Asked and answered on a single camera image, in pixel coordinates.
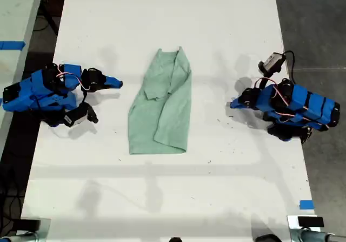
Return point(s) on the pale green T-shirt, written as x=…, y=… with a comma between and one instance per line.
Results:
x=159, y=112

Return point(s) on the short black camera stalk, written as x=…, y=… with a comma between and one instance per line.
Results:
x=84, y=97
x=263, y=81

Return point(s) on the white side table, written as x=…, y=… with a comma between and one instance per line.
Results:
x=13, y=36

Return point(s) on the round black object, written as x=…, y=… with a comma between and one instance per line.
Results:
x=269, y=238

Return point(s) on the black camera box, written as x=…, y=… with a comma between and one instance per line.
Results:
x=77, y=116
x=271, y=61

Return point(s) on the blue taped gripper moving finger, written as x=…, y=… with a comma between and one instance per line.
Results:
x=112, y=85
x=238, y=106

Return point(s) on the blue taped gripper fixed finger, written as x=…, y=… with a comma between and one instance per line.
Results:
x=113, y=80
x=238, y=100

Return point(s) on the small black knob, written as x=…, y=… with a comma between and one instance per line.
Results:
x=175, y=239

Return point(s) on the long blue tape strip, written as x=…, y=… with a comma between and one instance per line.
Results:
x=12, y=45

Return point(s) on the grey metal tube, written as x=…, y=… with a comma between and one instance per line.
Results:
x=316, y=236
x=19, y=238

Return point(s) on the small black box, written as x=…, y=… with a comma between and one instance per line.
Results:
x=29, y=223
x=311, y=222

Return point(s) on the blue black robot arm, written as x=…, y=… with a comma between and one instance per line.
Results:
x=305, y=106
x=27, y=95

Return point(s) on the short blue tape strip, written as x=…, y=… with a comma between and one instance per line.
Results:
x=306, y=204

